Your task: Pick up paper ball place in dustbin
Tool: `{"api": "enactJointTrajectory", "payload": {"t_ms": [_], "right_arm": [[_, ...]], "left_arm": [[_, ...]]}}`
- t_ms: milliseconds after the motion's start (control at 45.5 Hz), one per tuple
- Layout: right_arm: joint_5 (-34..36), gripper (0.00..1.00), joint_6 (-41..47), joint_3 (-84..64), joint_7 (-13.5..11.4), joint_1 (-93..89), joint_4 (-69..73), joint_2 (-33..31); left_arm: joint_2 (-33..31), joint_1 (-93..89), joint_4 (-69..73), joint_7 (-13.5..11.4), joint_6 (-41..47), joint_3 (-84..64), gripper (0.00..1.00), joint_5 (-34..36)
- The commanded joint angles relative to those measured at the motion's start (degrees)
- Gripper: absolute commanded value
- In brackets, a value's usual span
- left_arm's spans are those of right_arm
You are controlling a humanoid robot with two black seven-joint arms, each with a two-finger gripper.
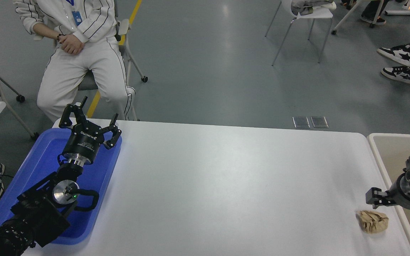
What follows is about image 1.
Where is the seated person's right hand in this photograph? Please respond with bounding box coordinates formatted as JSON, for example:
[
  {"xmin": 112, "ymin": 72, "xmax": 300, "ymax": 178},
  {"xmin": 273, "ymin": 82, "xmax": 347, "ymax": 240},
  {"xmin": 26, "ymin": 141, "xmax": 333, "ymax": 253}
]
[{"xmin": 60, "ymin": 34, "xmax": 84, "ymax": 55}]

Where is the white base bar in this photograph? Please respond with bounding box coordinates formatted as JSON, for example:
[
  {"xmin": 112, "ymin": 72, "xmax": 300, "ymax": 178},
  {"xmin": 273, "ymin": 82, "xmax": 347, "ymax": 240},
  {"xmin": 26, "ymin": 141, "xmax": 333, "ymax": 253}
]
[{"xmin": 385, "ymin": 0, "xmax": 410, "ymax": 16}]

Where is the grey seat rolling chair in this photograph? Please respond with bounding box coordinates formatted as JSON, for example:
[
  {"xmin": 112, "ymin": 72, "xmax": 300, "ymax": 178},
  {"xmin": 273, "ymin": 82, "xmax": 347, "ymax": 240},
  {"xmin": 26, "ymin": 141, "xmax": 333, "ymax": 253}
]
[{"xmin": 77, "ymin": 0, "xmax": 148, "ymax": 121}]

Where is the large pale bin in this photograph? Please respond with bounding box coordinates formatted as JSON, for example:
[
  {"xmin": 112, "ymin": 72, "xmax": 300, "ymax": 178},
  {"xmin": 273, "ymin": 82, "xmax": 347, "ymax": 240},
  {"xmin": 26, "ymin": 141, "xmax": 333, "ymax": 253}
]
[{"xmin": 367, "ymin": 133, "xmax": 410, "ymax": 256}]

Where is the tan paper ball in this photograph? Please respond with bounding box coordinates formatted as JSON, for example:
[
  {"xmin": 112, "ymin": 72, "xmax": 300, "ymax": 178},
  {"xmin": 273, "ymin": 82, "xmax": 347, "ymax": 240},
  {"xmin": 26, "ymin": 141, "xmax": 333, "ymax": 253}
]
[{"xmin": 356, "ymin": 210, "xmax": 389, "ymax": 234}]

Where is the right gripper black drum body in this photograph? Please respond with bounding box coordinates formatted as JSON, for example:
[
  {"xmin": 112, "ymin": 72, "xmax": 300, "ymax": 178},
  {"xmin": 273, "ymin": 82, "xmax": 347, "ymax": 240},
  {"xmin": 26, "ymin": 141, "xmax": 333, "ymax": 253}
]
[{"xmin": 387, "ymin": 173, "xmax": 410, "ymax": 215}]

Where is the metal floor outlet cover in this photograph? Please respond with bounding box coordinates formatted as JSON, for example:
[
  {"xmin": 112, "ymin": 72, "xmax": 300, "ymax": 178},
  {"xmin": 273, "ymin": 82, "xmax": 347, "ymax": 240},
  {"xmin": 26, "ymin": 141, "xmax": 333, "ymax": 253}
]
[
  {"xmin": 311, "ymin": 116, "xmax": 329, "ymax": 128},
  {"xmin": 293, "ymin": 116, "xmax": 310, "ymax": 129}
]

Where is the seated person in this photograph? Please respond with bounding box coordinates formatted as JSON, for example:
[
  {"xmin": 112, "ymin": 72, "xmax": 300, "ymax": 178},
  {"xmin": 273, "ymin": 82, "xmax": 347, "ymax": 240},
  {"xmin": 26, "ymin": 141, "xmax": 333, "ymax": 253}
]
[{"xmin": 13, "ymin": 0, "xmax": 137, "ymax": 123}]

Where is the white chair with metal legs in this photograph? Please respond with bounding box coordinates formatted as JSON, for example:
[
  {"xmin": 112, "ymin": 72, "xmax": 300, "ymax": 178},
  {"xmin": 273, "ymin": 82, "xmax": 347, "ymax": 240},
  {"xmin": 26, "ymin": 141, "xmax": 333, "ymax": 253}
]
[{"xmin": 265, "ymin": 0, "xmax": 337, "ymax": 66}]

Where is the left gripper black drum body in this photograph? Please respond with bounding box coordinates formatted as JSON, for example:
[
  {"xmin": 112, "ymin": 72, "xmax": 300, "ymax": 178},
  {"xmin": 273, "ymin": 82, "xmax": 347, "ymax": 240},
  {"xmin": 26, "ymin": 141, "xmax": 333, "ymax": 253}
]
[{"xmin": 61, "ymin": 120, "xmax": 105, "ymax": 162}]

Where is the black white sneaker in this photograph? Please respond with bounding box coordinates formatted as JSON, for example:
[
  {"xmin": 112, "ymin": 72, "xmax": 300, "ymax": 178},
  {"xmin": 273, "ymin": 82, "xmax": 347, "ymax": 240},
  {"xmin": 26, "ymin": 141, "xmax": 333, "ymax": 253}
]
[
  {"xmin": 381, "ymin": 66, "xmax": 410, "ymax": 84},
  {"xmin": 377, "ymin": 44, "xmax": 410, "ymax": 68}
]

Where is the person on rolling chair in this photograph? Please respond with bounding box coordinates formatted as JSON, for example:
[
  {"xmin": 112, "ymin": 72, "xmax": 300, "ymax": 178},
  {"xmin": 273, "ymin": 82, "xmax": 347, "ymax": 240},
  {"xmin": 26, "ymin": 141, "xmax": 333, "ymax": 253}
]
[{"xmin": 340, "ymin": 0, "xmax": 390, "ymax": 25}]

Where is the blue plastic tray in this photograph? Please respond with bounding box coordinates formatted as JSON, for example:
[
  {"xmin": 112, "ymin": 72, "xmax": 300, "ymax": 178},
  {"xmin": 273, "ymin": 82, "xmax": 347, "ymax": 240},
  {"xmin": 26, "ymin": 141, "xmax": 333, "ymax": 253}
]
[{"xmin": 0, "ymin": 127, "xmax": 123, "ymax": 246}]

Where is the white rolling chair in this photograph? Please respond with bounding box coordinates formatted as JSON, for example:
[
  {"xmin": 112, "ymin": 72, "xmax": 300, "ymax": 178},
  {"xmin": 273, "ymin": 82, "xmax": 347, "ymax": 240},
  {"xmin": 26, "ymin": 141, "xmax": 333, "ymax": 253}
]
[{"xmin": 331, "ymin": 0, "xmax": 387, "ymax": 35}]

